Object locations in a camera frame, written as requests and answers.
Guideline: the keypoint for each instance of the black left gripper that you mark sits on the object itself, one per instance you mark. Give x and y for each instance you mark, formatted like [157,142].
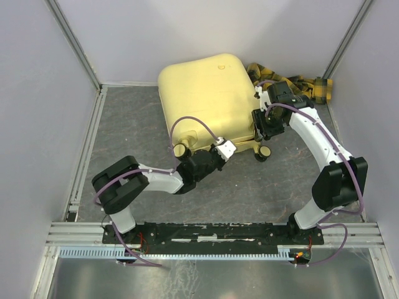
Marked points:
[213,151]

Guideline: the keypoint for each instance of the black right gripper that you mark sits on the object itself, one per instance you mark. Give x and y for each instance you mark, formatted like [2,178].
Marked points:
[257,119]

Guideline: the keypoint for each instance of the yellow suitcase with black lining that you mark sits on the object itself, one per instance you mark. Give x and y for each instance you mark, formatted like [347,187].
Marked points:
[209,98]

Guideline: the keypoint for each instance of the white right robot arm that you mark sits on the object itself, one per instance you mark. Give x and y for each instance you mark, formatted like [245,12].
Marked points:
[342,176]

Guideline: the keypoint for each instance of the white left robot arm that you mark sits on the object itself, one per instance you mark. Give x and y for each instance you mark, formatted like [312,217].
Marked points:
[117,186]

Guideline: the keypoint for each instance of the yellow plaid shirt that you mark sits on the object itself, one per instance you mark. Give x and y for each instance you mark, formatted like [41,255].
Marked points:
[319,90]

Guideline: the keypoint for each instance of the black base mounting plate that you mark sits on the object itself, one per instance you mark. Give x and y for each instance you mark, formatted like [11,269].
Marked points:
[213,239]

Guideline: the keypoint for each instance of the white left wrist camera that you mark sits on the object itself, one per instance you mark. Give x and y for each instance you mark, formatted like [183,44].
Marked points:
[225,148]

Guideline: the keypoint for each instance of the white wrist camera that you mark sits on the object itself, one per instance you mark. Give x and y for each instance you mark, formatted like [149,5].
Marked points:
[225,148]
[263,97]

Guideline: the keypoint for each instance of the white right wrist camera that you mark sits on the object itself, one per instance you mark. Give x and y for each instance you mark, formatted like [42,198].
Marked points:
[263,97]

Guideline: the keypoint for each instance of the blue slotted cable duct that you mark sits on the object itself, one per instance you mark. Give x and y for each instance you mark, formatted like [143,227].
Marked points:
[121,254]

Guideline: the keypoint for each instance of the aluminium frame rail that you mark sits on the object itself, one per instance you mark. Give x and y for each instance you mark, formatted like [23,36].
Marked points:
[361,235]

